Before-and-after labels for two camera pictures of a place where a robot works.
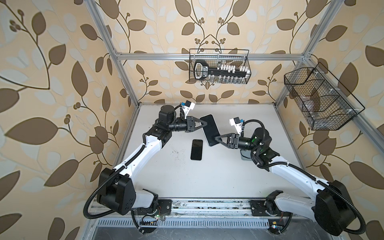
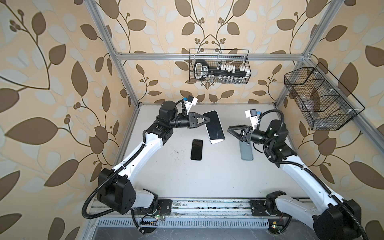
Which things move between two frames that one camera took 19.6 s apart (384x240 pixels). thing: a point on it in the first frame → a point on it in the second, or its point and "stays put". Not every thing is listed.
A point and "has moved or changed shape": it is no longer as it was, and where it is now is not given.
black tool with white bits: [201, 70] stays put
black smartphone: [211, 130] has moved or changed shape
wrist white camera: [236, 121] → [252, 114]
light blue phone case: [247, 153] stays put
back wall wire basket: [219, 66] stays put
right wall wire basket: [325, 104] stays put
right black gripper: [235, 139] → [246, 134]
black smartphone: [197, 148] stays put
